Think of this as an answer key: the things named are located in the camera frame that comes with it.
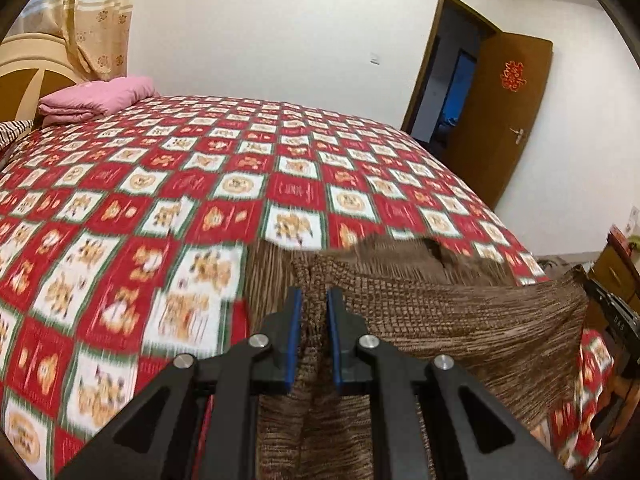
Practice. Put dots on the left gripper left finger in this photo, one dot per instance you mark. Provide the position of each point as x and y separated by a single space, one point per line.
197 418

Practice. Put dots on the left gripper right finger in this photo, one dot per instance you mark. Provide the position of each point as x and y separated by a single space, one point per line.
429 419

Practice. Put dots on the brown knitted sun sweater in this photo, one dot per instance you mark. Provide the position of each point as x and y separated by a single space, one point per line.
521 342

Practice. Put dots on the brown wooden dresser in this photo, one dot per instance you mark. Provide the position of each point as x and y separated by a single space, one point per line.
615 270

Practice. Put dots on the red checkered teddy bedspread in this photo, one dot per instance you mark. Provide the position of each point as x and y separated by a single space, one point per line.
124 240

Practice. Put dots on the brown wooden door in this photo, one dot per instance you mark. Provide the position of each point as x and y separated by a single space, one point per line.
481 149

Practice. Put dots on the red double-happiness door decal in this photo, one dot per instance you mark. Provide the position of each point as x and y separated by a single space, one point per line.
512 76

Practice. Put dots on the pink folded blanket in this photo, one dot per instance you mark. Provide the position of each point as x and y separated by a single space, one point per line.
94 99

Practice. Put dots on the striped pillow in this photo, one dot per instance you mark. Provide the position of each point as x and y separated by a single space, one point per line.
11 132

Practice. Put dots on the cream round headboard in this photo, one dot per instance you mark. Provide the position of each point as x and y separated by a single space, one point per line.
33 65

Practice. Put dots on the beige patterned curtain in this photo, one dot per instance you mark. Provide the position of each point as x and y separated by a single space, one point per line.
95 32

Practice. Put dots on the silver door handle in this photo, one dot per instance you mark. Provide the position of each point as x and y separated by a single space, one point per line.
518 134

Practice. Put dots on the white wall switch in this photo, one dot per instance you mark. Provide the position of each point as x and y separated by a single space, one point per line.
375 59

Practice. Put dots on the dark wooden door frame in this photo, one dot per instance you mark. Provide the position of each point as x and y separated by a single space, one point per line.
446 73

